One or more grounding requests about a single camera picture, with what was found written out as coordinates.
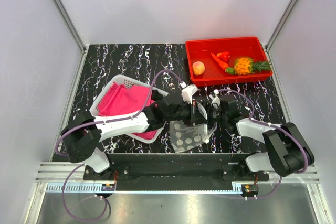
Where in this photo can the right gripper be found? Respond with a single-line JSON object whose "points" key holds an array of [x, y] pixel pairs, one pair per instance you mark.
{"points": [[211, 108]]}

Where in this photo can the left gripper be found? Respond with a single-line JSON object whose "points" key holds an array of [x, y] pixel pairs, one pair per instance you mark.
{"points": [[195, 116]]}

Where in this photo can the polka dot zip bag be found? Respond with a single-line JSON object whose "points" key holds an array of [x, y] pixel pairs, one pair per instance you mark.
{"points": [[184, 137]]}

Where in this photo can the fake carrot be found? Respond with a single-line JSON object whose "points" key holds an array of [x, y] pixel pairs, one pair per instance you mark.
{"points": [[223, 65]]}

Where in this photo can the fake peach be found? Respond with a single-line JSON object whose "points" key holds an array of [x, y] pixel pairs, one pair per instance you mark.
{"points": [[198, 68]]}

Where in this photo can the fake pineapple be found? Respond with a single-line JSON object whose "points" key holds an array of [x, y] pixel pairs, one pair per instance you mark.
{"points": [[246, 66]]}

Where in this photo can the red fake pepper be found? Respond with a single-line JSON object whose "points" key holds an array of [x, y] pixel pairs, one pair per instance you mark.
{"points": [[223, 56]]}

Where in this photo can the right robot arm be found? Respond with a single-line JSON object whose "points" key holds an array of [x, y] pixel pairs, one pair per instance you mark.
{"points": [[287, 152]]}

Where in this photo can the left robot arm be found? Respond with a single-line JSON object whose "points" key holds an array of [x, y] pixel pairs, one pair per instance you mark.
{"points": [[82, 136]]}

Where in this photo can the red plastic bin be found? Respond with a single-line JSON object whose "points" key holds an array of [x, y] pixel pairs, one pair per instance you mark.
{"points": [[200, 50]]}

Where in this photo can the pink cloth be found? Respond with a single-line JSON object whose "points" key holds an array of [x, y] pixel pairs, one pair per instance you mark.
{"points": [[139, 125]]}

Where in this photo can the white plastic basket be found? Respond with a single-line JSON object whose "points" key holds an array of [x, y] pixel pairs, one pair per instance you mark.
{"points": [[121, 95]]}

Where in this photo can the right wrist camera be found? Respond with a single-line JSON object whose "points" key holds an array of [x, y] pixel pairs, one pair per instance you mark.
{"points": [[215, 100]]}

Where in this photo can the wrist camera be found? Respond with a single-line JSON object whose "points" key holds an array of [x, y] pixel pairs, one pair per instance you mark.
{"points": [[188, 92], [215, 100]]}

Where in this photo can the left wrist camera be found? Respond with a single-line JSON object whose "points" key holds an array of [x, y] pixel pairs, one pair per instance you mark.
{"points": [[188, 92]]}

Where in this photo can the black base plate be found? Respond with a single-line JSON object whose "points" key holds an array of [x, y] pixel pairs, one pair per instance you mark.
{"points": [[176, 172]]}

